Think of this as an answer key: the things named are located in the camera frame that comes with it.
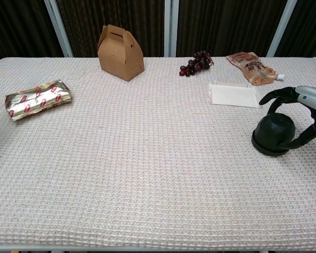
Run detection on white rectangular plastic tray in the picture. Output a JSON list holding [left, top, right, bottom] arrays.
[[208, 82, 262, 109]]

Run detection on black dome-shaped bowl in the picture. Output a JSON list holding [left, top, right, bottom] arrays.
[[251, 113, 297, 158]]

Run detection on beige waffle weave tablecloth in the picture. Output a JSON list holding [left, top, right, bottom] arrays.
[[0, 56, 316, 249]]

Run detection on brown kraft paper gable box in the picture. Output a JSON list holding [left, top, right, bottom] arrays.
[[97, 24, 145, 82]]

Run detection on dark red grape bunch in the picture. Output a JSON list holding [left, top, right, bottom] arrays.
[[179, 50, 215, 77]]

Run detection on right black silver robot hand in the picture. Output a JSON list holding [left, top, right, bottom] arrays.
[[259, 85, 316, 150]]

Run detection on orange spouted sauce pouch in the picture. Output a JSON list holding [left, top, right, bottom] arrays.
[[225, 51, 285, 86]]

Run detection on gold red foil snack packet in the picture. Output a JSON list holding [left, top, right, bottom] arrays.
[[4, 80, 73, 122]]

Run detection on white metal frame post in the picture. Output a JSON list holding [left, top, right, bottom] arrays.
[[164, 0, 180, 57], [43, 0, 74, 58], [265, 0, 298, 57]]

